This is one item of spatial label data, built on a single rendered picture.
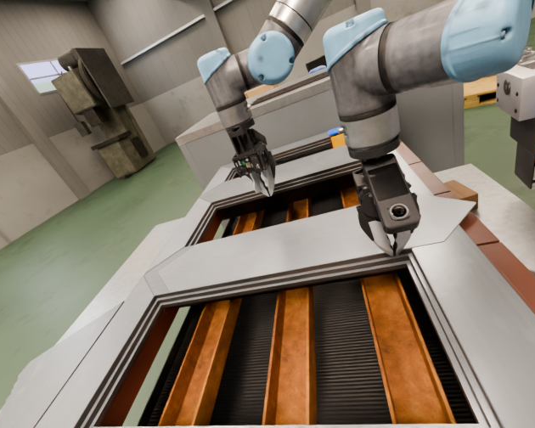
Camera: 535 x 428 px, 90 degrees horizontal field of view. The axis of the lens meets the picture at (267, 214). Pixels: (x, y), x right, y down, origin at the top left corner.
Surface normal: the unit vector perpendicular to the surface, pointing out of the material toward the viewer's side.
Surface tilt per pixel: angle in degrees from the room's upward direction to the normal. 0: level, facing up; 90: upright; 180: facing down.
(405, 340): 0
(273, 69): 90
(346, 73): 87
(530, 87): 90
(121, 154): 90
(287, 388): 0
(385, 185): 32
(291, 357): 0
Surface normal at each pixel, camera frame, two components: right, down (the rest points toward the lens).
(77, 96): -0.08, 0.54
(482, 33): -0.71, 0.42
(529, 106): -0.29, 0.56
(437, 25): -0.77, -0.02
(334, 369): -0.35, -0.82
